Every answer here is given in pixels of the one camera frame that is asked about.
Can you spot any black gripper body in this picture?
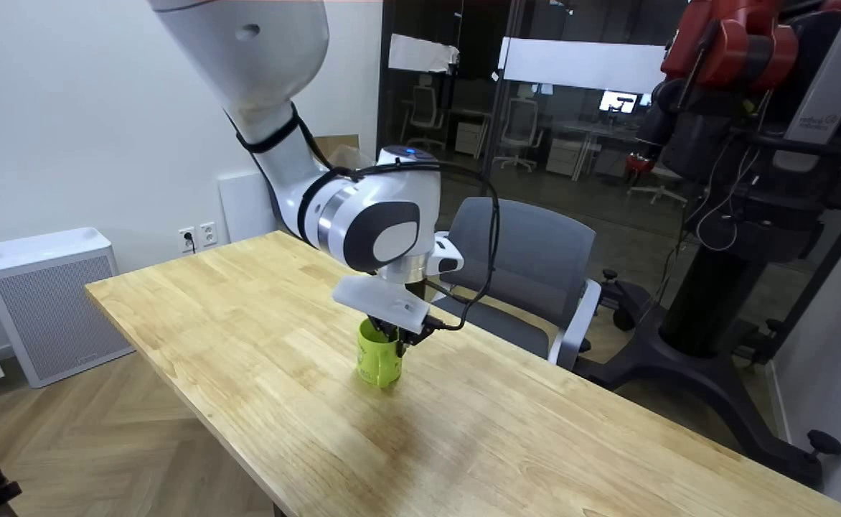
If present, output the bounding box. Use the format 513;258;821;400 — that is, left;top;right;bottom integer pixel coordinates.
379;307;440;349

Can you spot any yellow-green mug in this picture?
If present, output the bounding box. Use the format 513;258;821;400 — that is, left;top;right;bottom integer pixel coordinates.
353;320;408;393

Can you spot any grey office chair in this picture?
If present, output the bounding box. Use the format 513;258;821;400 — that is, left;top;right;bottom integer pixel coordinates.
415;196;606;370

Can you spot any background office chair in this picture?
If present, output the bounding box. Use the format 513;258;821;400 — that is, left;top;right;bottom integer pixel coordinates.
401;73;447;153

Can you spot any small white glass sign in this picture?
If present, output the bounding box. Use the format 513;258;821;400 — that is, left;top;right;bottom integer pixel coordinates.
384;31;463;77

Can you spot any red background chair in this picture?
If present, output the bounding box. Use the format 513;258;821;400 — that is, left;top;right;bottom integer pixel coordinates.
622;150;692;209

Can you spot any lit background monitor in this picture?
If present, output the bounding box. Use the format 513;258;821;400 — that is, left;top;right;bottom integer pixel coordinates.
596;90;642;119

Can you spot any wide white glass sign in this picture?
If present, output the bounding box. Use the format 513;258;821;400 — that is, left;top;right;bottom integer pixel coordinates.
493;34;669;97

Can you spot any white air purifier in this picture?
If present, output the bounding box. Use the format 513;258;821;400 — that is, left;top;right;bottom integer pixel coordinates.
0;225;138;392

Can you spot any red humanoid robot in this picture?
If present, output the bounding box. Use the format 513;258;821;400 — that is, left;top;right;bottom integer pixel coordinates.
653;0;841;252

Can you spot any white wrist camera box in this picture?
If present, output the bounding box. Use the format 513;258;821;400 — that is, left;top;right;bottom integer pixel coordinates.
331;275;432;336

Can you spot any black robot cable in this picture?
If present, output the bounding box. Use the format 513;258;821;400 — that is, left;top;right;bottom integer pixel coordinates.
339;158;504;336

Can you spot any white wall outlet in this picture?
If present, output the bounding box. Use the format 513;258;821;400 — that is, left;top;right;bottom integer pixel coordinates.
178;219;221;257

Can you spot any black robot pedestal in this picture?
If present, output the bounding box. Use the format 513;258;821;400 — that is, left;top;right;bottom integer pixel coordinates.
574;209;841;495

